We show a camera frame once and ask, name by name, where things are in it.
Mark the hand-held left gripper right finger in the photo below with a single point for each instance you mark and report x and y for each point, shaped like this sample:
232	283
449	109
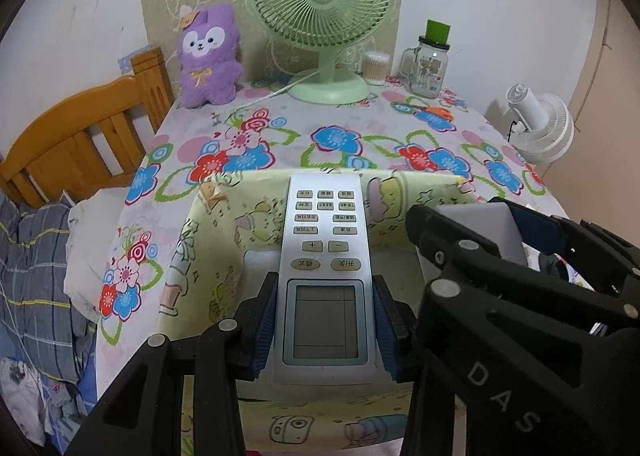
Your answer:
386	331

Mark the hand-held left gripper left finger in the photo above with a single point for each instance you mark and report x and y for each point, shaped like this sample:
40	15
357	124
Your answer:
262	331

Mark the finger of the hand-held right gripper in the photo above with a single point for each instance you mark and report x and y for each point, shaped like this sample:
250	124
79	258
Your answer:
430	236
540	233

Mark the yellow printed fabric storage box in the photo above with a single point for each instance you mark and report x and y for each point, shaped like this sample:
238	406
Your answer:
220	236

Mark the silver air conditioner remote control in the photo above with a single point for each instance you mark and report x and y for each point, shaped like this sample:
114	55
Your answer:
325	246

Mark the white clip fan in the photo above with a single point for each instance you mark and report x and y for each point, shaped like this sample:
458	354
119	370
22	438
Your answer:
542	125

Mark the floral tablecloth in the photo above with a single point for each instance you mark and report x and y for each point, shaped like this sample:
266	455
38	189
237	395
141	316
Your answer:
350	115

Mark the beige door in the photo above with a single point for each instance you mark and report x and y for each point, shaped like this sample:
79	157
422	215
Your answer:
615	85

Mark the glass jar mug green lid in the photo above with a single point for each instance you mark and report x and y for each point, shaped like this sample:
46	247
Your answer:
425	68

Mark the cotton swab container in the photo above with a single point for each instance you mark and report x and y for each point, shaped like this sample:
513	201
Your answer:
375	68

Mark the plaid grey pillow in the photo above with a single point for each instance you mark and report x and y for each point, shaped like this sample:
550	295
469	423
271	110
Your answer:
35	276

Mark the white patterned cloth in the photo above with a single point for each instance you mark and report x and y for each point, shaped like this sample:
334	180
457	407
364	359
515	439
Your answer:
22	396

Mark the purple plush toy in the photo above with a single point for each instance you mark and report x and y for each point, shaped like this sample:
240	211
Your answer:
207	65

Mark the wooden bed headboard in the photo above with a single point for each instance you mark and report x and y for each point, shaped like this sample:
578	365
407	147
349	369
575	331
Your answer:
65	135

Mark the blue wall sheet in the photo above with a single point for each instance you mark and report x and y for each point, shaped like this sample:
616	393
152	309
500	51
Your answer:
127	60

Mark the beige printed wall sheet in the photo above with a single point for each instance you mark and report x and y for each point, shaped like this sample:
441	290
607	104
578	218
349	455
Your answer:
160	15

